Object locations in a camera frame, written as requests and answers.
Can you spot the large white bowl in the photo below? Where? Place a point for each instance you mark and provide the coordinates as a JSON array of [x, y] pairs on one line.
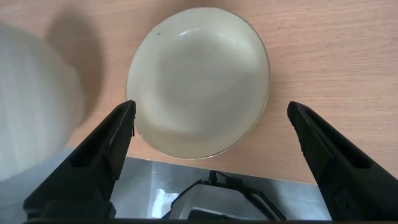
[[31, 102]]

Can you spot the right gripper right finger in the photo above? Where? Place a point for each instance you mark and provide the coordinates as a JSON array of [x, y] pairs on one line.
[[348, 180]]

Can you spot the white round plate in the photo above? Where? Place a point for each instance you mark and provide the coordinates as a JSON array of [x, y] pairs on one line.
[[199, 84]]

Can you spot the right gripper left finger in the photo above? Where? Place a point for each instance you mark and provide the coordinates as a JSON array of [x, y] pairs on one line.
[[93, 168]]

